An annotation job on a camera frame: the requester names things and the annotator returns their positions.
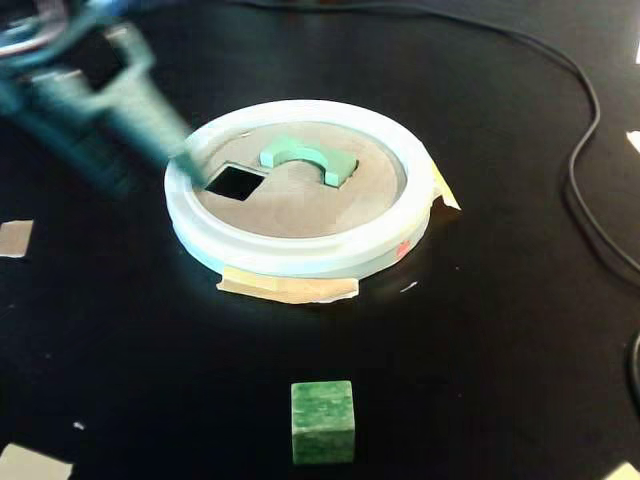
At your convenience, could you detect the teal gripper black servo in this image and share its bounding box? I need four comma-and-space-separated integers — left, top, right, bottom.
0, 19, 207, 202

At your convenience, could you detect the light green U shape block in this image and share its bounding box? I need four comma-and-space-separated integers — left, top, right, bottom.
258, 135, 360, 189

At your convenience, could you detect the white round shape sorter container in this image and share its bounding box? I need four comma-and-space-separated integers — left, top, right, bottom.
163, 98, 434, 279

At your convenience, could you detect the dark green cube block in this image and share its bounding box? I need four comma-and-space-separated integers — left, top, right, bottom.
290, 379, 356, 466

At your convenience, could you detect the beige paper tape square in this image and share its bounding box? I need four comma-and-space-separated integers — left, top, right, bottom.
0, 219, 35, 259

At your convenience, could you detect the long tan masking tape strip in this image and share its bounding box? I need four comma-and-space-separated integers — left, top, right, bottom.
215, 267, 361, 305

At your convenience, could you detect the tan tape piece bottom-left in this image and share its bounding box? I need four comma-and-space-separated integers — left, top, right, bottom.
0, 442, 75, 480

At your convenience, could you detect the short tan masking tape strip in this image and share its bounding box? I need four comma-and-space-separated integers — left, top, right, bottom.
429, 164, 462, 212

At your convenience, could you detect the long black cable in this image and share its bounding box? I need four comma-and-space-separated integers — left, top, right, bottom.
224, 0, 640, 289

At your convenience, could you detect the black cable loop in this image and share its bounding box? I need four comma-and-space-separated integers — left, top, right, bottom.
626, 332, 640, 416

